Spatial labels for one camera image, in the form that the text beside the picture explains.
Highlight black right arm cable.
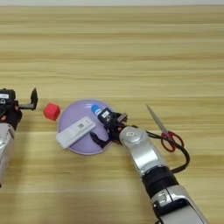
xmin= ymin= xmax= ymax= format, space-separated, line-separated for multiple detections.
xmin=145 ymin=130 xmax=191 ymax=174

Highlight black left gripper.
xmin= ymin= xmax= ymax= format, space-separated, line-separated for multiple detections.
xmin=0 ymin=87 xmax=39 ymax=130

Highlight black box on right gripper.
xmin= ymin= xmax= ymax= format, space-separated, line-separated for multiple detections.
xmin=97 ymin=108 xmax=116 ymax=125

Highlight purple round plate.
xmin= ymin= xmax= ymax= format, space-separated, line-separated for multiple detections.
xmin=57 ymin=99 xmax=117 ymax=156

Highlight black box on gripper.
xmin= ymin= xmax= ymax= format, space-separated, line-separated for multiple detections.
xmin=0 ymin=88 xmax=17 ymax=108
xmin=97 ymin=108 xmax=116 ymax=125

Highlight red cube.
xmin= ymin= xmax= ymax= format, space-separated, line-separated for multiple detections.
xmin=43 ymin=102 xmax=61 ymax=122

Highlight red handled scissors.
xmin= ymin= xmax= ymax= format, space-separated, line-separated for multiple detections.
xmin=145 ymin=104 xmax=185 ymax=153

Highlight white rectangular remote device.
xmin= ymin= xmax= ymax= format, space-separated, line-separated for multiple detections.
xmin=55 ymin=115 xmax=96 ymax=150

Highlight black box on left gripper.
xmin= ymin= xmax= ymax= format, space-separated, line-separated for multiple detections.
xmin=0 ymin=88 xmax=17 ymax=108

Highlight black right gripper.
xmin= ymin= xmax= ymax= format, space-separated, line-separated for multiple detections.
xmin=89 ymin=112 xmax=130 ymax=149

